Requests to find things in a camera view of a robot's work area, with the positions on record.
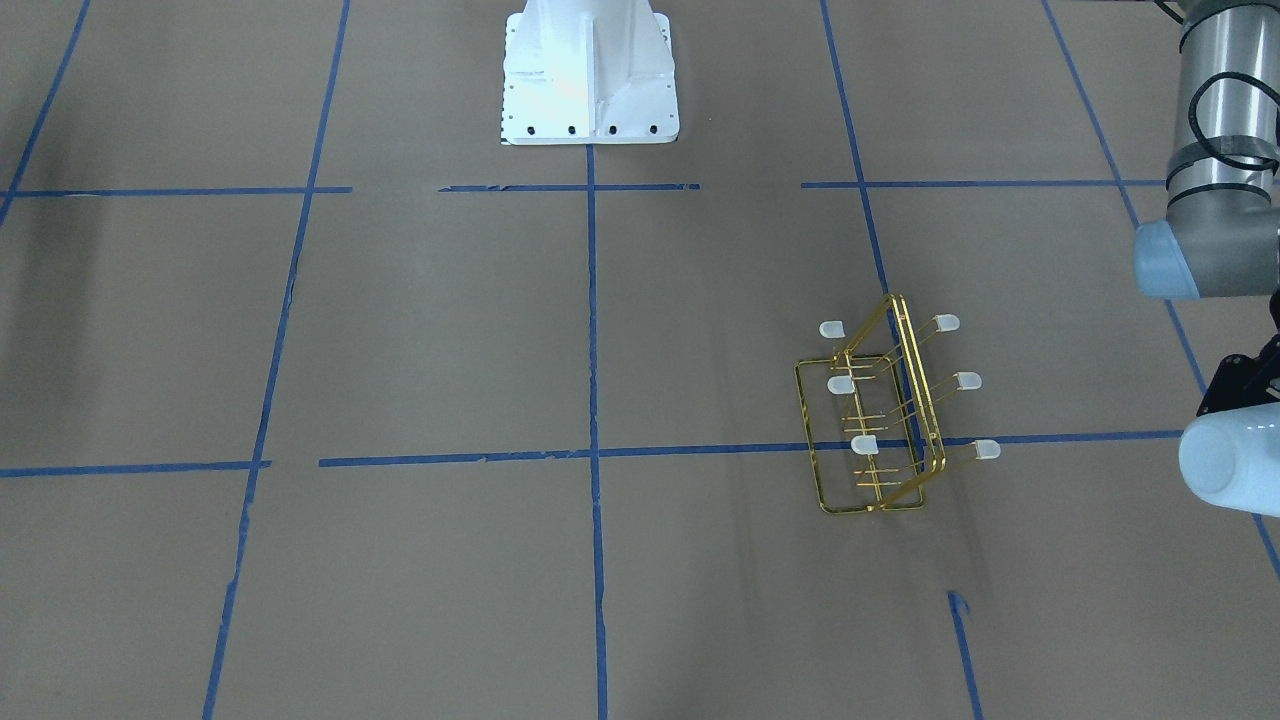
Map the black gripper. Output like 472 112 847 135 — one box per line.
1197 334 1279 416

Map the light blue cup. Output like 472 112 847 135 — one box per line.
1178 404 1279 518

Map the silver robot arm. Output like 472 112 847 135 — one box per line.
1134 1 1279 315

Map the yellow wire cup holder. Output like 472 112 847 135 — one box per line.
792 293 1004 518

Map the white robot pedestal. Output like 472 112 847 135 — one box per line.
500 1 681 146

